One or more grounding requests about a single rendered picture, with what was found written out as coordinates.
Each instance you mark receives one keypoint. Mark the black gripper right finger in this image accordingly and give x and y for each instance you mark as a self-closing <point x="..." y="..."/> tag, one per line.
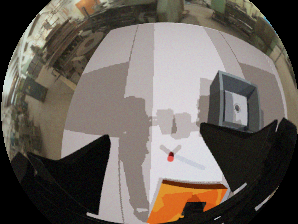
<point x="236" y="152"/>

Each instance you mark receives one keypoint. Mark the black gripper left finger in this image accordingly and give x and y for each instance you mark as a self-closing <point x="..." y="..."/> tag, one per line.
<point x="80" y="174"/>

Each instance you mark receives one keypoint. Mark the dark red peg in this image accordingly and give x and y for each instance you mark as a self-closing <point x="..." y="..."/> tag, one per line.
<point x="171" y="157"/>

